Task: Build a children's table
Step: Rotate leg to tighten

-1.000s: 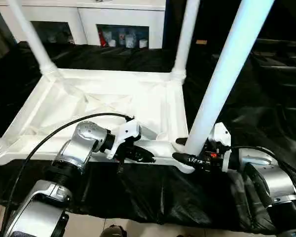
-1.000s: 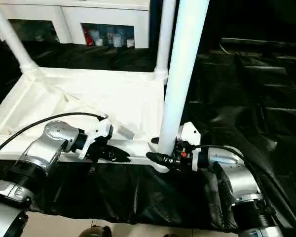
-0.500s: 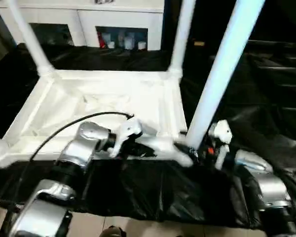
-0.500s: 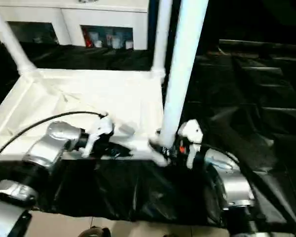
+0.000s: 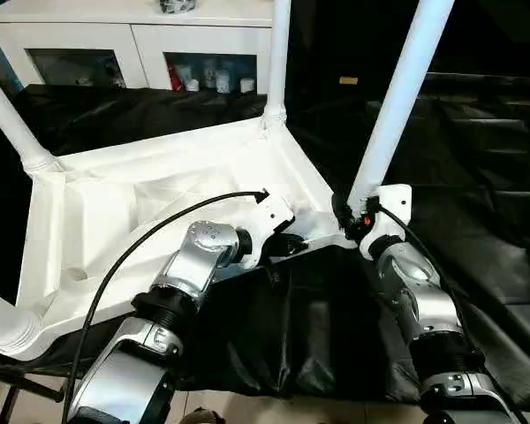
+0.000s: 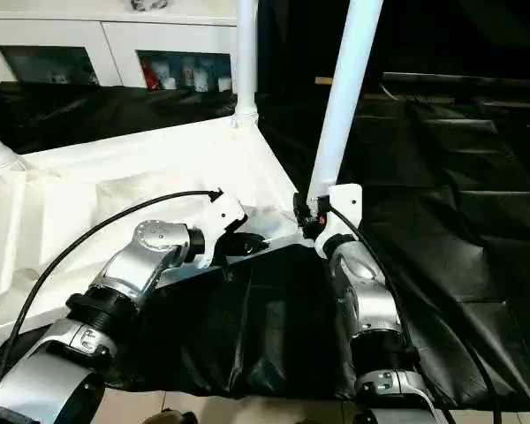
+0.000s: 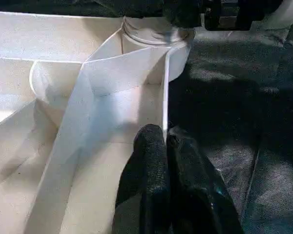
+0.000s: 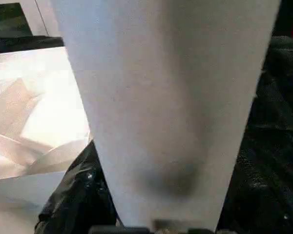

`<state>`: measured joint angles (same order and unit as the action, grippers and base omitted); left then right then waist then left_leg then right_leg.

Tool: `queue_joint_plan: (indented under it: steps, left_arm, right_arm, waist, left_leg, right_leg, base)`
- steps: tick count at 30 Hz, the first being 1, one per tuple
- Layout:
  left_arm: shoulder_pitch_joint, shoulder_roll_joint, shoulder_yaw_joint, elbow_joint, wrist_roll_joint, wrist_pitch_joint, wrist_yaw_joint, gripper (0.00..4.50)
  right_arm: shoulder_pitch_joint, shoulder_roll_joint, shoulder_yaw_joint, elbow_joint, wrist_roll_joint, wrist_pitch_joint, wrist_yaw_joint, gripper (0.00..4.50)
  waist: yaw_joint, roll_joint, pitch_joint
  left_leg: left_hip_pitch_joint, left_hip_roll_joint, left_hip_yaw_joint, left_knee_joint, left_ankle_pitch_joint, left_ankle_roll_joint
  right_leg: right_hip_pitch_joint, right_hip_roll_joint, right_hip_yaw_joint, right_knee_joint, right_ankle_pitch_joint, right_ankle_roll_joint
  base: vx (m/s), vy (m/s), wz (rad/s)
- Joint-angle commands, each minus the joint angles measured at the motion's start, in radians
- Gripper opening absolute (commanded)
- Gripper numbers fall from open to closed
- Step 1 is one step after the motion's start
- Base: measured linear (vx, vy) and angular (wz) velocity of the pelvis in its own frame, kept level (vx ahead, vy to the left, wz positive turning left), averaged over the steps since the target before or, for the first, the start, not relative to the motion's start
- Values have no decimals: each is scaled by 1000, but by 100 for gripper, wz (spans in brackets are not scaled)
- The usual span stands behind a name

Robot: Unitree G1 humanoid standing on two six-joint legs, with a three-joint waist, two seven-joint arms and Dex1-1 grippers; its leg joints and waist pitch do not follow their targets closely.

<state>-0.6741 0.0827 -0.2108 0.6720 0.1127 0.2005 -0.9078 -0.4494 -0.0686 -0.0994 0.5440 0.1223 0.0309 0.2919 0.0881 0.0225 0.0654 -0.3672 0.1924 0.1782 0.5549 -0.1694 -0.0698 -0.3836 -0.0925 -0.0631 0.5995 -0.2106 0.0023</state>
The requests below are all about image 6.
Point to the grey black toy figure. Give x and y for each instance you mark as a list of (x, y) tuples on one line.
[(148, 3)]

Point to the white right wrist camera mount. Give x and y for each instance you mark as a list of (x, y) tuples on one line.
[(346, 207)]

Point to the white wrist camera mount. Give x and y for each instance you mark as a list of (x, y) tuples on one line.
[(346, 207), (221, 212)]

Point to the black flat board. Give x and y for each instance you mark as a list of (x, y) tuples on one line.
[(468, 81)]

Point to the white cabinet with glass doors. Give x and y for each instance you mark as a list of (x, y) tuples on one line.
[(115, 35)]

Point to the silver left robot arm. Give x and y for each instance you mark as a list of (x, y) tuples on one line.
[(137, 260)]

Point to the white plastic table top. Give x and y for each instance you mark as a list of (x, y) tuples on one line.
[(115, 176)]

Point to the black mat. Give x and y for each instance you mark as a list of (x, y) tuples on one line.
[(269, 335)]

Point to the small white jar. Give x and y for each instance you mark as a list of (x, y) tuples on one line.
[(168, 83), (201, 79), (224, 84)]

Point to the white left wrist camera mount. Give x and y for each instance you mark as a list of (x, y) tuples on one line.
[(221, 212)]

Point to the red bottle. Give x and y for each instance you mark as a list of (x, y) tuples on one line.
[(149, 75)]

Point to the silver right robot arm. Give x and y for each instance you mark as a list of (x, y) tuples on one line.
[(366, 287)]

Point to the small tan label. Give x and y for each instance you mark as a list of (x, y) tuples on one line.
[(321, 81)]

